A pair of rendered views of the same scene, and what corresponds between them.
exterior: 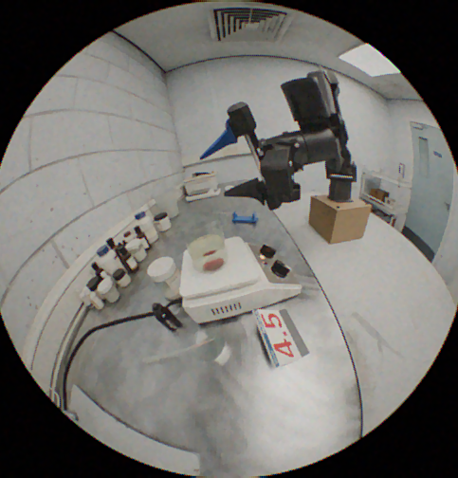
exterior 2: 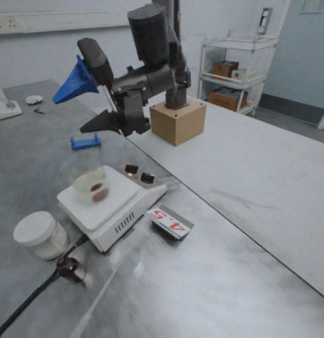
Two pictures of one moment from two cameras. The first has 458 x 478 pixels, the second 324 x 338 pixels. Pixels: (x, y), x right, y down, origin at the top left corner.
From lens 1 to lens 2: 0.16 m
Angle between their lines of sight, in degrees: 37
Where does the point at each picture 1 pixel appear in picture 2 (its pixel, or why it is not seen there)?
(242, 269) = (125, 188)
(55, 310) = not seen: outside the picture
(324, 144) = (164, 82)
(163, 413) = not seen: outside the picture
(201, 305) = (108, 229)
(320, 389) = (219, 245)
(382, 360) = (256, 214)
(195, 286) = (98, 216)
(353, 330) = (216, 200)
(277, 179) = (137, 123)
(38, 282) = not seen: outside the picture
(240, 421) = (190, 304)
